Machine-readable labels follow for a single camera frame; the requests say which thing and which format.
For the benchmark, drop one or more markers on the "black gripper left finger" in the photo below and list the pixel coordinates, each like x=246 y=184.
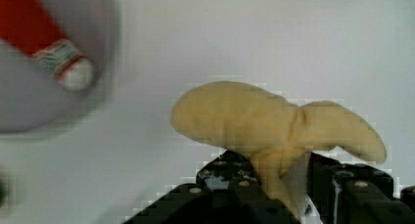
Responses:
x=226 y=191

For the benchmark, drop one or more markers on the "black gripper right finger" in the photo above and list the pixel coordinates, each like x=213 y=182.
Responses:
x=346 y=193

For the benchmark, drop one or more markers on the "yellow plush peeled banana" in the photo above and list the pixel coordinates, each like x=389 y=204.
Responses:
x=272 y=133

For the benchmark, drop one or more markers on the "grey round plate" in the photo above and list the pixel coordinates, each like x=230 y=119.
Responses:
x=29 y=99

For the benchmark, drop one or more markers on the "red plush ketchup bottle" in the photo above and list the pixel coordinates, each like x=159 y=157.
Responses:
x=27 y=26

